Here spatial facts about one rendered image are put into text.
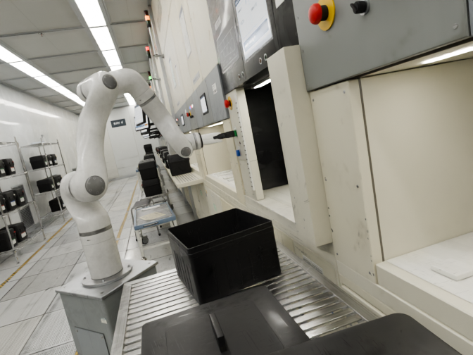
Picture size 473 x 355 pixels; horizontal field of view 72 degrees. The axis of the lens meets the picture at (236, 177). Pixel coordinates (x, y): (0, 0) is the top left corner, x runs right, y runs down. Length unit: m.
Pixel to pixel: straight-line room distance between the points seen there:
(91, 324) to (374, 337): 1.15
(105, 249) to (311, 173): 0.83
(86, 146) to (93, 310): 0.59
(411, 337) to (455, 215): 0.61
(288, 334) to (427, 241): 0.43
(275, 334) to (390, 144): 0.46
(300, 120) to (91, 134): 0.80
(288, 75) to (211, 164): 2.25
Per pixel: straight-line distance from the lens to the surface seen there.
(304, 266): 1.09
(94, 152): 1.32
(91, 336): 1.43
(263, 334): 0.65
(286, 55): 0.87
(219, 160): 3.06
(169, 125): 1.50
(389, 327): 0.38
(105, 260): 1.35
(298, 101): 0.87
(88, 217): 1.33
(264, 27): 1.11
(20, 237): 5.90
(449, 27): 0.55
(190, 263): 0.94
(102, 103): 1.34
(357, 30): 0.69
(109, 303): 1.29
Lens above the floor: 1.23
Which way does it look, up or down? 9 degrees down
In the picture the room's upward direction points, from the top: 11 degrees counter-clockwise
